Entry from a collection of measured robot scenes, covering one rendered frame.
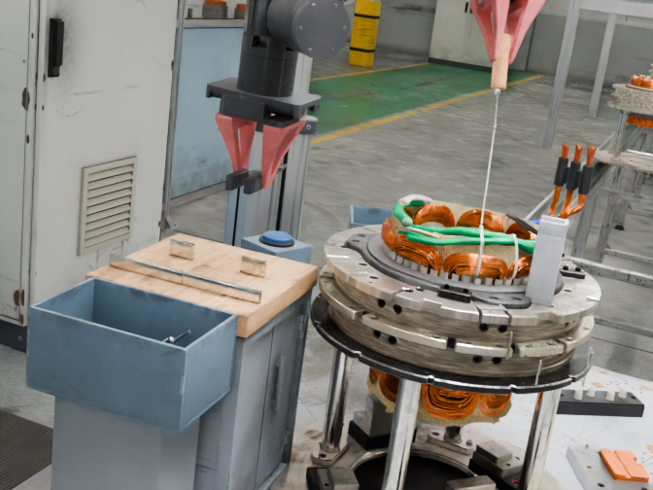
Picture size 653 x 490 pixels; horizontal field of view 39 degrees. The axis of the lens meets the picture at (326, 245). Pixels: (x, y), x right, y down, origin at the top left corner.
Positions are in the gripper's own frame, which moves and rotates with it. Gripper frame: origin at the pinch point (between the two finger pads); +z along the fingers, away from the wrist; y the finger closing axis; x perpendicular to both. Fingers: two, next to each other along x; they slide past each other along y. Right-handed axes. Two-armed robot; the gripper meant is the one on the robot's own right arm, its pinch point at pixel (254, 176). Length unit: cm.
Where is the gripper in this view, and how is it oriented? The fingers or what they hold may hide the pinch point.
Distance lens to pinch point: 97.1
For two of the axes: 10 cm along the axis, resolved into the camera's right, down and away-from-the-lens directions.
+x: 3.4, -2.8, 9.0
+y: 9.3, 2.5, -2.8
